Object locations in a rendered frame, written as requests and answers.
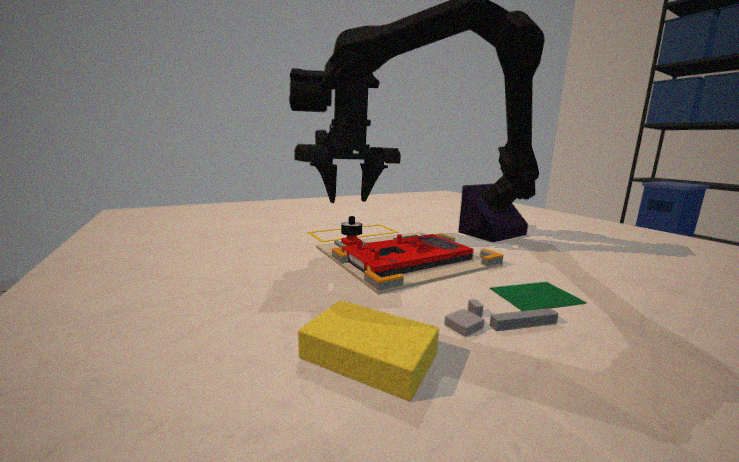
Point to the green flat square mat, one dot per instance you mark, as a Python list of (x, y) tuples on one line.
[(537, 295)]

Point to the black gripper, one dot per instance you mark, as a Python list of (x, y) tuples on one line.
[(349, 133)]

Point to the black toy wheel with grey hub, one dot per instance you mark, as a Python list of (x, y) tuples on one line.
[(351, 230)]

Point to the yellow rectangular block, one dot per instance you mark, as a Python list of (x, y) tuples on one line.
[(380, 350)]

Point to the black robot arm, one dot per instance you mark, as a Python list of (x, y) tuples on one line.
[(359, 51)]

